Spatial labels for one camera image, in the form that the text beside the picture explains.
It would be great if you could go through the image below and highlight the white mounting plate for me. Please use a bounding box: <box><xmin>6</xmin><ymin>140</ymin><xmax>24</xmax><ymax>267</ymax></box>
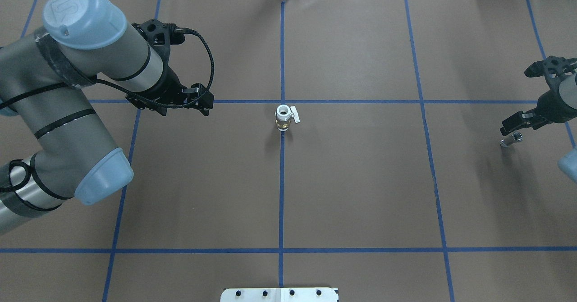
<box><xmin>220</xmin><ymin>287</ymin><xmax>339</xmax><ymax>302</ymax></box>

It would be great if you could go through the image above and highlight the chrome angle pipe fitting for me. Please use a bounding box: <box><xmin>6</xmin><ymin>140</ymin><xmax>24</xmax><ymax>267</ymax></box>
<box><xmin>499</xmin><ymin>132</ymin><xmax>523</xmax><ymax>148</ymax></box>

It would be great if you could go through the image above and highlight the white brass PPR ball valve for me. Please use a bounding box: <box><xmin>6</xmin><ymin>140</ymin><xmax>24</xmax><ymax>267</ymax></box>
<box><xmin>275</xmin><ymin>104</ymin><xmax>301</xmax><ymax>132</ymax></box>

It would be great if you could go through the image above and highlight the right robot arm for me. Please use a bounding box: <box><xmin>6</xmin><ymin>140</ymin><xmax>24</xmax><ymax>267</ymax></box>
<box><xmin>499</xmin><ymin>73</ymin><xmax>577</xmax><ymax>183</ymax></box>

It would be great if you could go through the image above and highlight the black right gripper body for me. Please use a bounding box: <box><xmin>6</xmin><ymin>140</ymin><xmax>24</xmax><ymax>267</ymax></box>
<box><xmin>533</xmin><ymin>90</ymin><xmax>568</xmax><ymax>127</ymax></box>

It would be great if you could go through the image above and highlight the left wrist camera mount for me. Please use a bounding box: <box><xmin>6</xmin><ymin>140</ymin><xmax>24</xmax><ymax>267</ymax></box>
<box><xmin>132</xmin><ymin>19</ymin><xmax>185</xmax><ymax>64</ymax></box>

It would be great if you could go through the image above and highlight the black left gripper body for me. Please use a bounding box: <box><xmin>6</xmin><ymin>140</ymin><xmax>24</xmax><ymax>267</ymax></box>
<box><xmin>126</xmin><ymin>68</ymin><xmax>189</xmax><ymax>111</ymax></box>

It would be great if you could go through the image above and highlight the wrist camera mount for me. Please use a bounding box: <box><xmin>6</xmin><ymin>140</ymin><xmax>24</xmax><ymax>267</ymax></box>
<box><xmin>525</xmin><ymin>56</ymin><xmax>577</xmax><ymax>91</ymax></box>
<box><xmin>132</xmin><ymin>19</ymin><xmax>185</xmax><ymax>64</ymax></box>

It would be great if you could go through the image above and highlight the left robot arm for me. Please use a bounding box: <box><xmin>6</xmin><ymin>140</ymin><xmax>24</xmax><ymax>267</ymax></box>
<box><xmin>1</xmin><ymin>0</ymin><xmax>215</xmax><ymax>234</ymax></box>

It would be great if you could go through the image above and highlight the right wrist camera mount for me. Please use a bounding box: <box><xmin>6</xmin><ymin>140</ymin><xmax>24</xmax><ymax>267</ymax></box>
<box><xmin>525</xmin><ymin>56</ymin><xmax>577</xmax><ymax>91</ymax></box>

